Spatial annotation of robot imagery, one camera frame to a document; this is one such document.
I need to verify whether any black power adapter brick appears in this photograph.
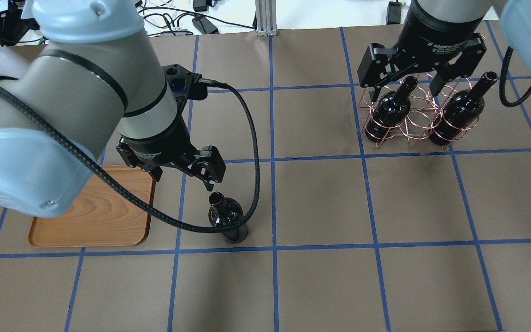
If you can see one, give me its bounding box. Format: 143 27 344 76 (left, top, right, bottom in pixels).
191 16 219 35

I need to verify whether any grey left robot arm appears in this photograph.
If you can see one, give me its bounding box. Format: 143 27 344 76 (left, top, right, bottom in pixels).
0 0 226 217

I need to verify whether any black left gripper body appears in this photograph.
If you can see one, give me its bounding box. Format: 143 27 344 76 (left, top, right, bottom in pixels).
116 118 196 173

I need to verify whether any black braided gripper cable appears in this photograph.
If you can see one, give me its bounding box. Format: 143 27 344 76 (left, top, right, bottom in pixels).
0 76 261 232

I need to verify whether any copper wire bottle basket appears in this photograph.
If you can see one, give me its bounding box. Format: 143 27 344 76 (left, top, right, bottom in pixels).
357 72 473 151

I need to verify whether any dark wine bottle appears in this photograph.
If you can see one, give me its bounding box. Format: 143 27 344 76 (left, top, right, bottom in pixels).
429 71 499 146
365 76 418 143
208 192 249 244

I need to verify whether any wooden rectangular tray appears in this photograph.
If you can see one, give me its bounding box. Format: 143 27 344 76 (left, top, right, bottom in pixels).
28 176 151 248

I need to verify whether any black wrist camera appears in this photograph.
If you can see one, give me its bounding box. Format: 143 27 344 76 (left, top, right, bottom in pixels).
162 64 208 104

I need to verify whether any dark wine bottle in basket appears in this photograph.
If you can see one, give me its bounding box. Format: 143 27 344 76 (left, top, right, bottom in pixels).
365 76 418 143

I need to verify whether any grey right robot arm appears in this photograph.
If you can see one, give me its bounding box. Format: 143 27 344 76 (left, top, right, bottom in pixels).
149 8 531 186

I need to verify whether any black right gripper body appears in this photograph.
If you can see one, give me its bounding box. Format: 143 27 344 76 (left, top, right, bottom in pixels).
395 2 480 63

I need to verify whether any aluminium frame post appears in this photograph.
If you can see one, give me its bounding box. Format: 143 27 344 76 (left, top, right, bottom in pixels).
255 0 278 36

